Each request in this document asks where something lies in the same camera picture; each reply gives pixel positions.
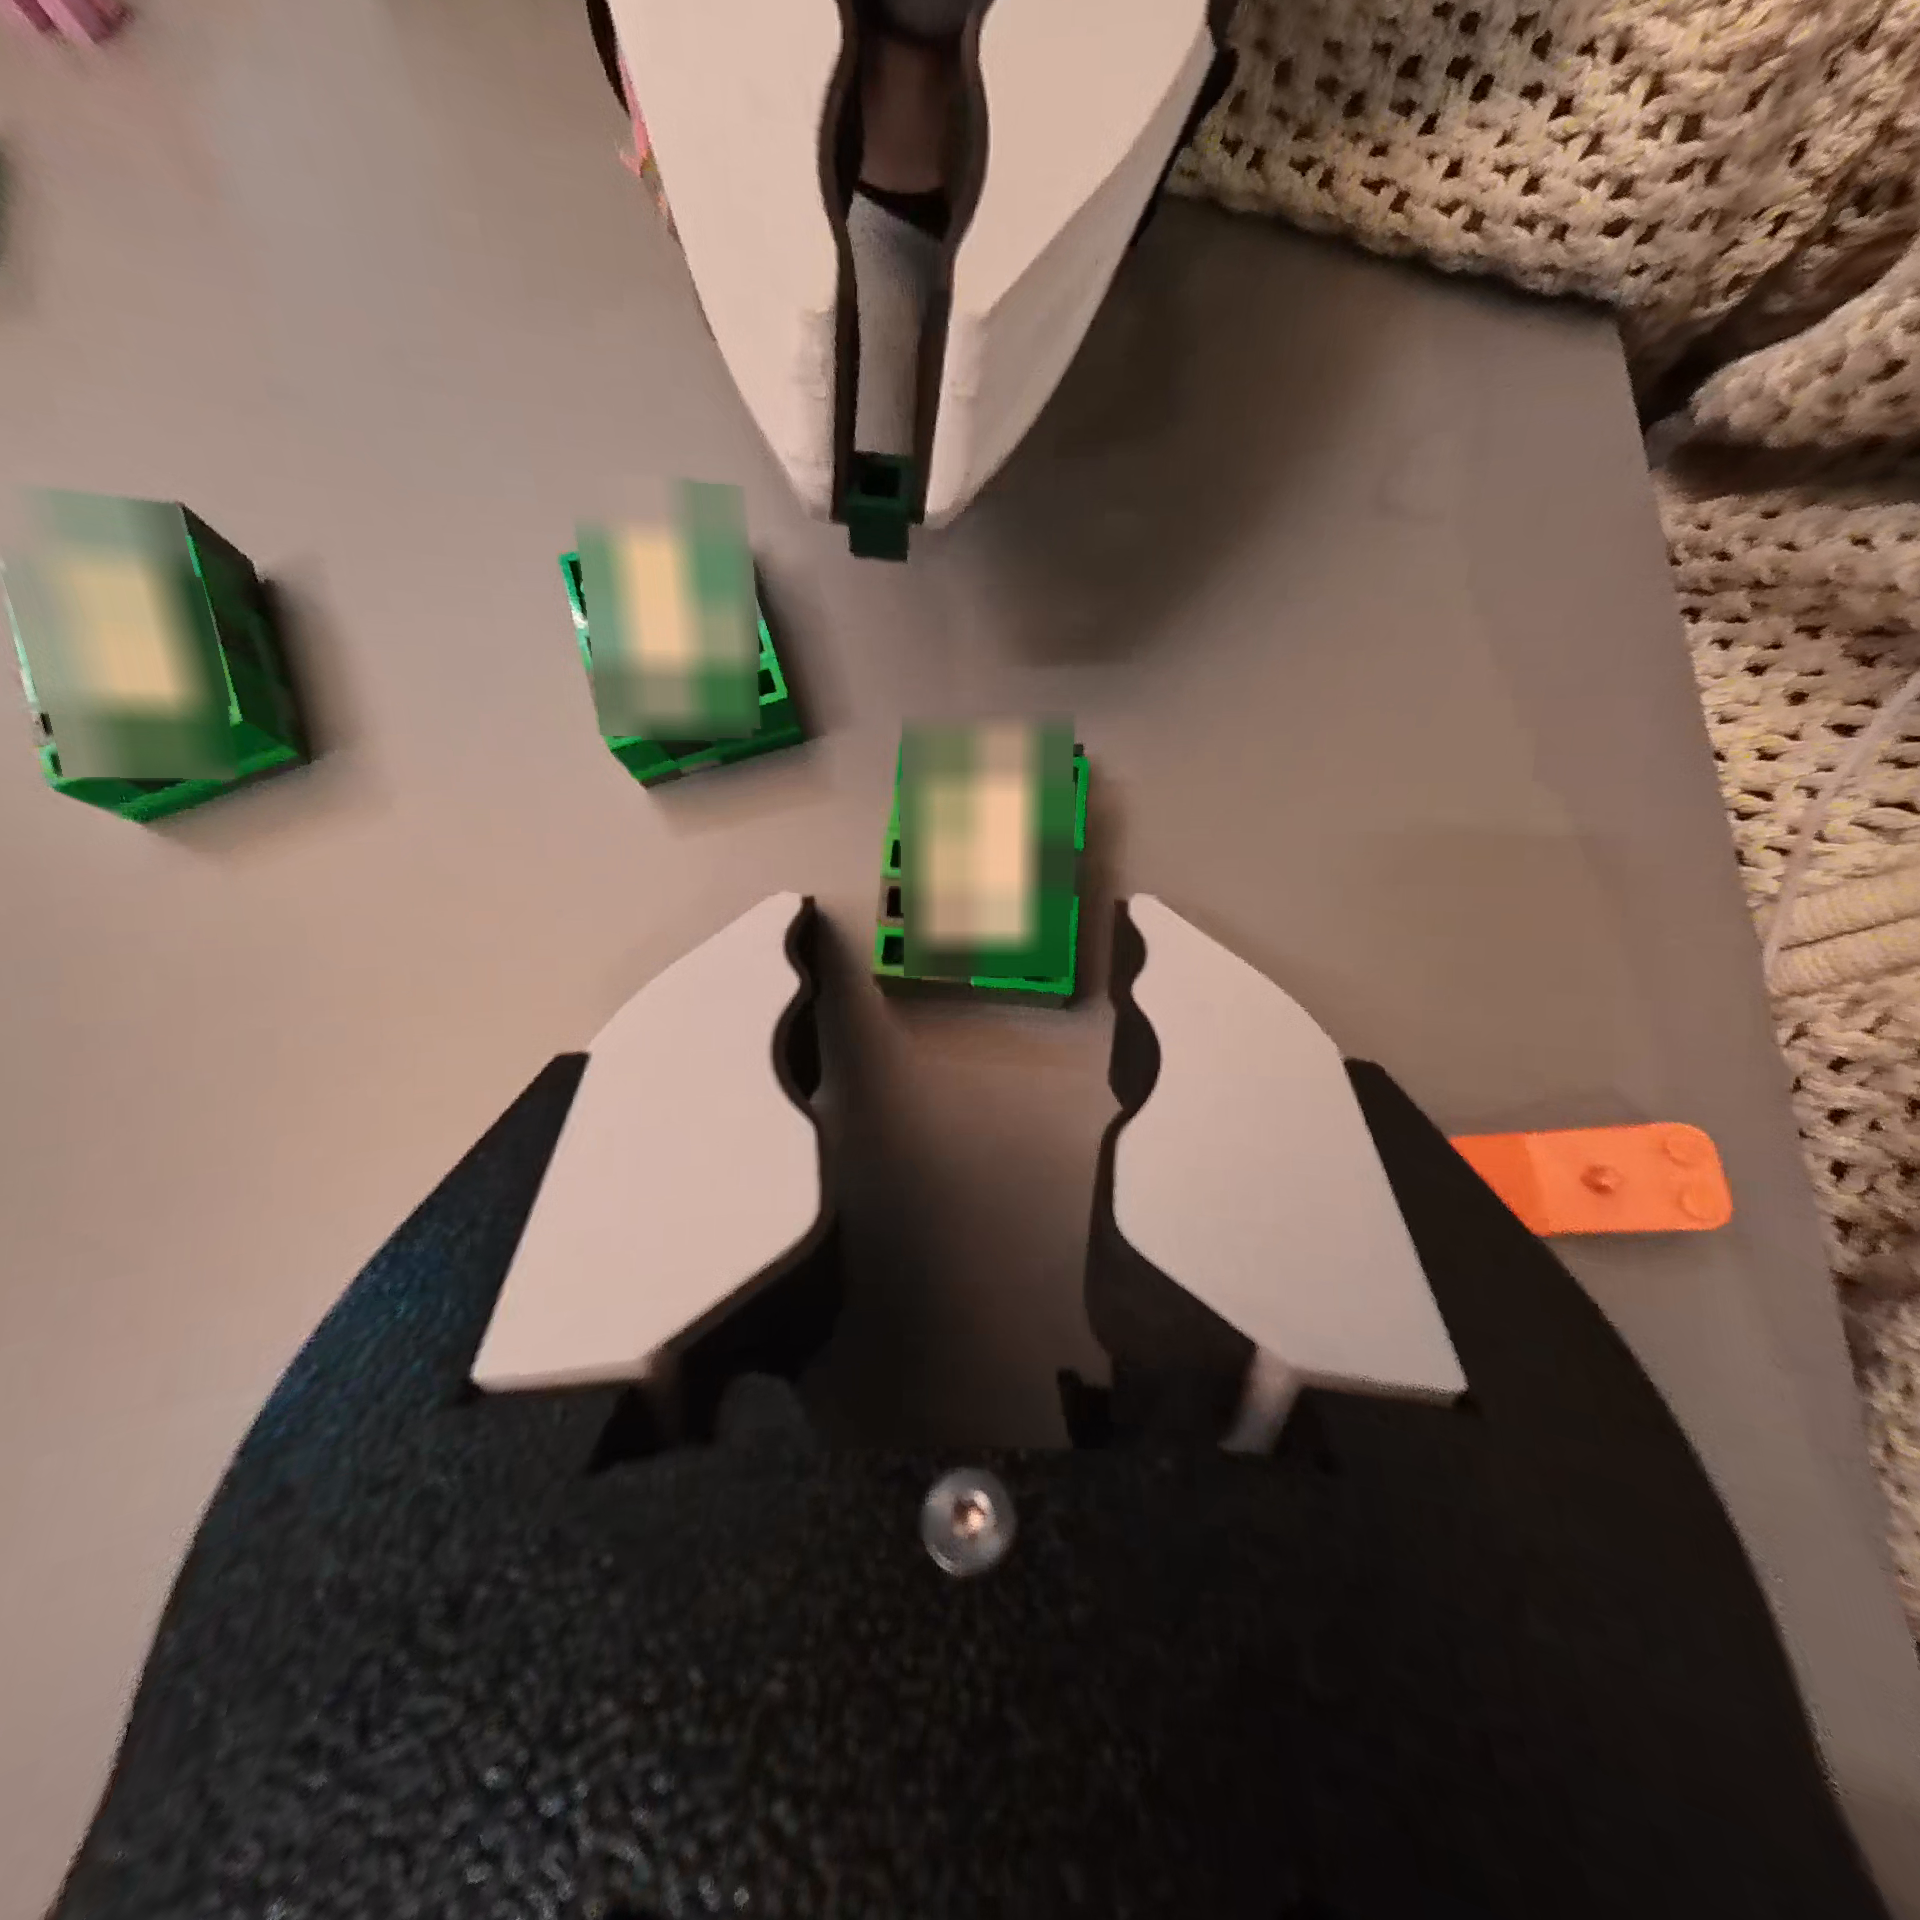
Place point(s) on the cream knit sweater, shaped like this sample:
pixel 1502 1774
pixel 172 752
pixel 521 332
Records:
pixel 1575 136

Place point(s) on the orange lego brick separator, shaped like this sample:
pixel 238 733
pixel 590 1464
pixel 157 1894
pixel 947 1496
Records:
pixel 1590 1185

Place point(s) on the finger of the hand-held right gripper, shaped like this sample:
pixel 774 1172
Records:
pixel 735 225
pixel 1079 225

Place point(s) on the green lego block assembly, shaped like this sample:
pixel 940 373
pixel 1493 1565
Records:
pixel 268 675
pixel 962 991
pixel 691 760

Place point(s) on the pink object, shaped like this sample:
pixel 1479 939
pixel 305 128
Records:
pixel 76 13

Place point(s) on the small dark green lego brick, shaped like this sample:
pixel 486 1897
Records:
pixel 878 518

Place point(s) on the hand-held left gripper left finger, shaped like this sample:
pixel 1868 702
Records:
pixel 662 1172

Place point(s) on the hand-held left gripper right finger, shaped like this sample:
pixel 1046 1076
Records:
pixel 1277 1201

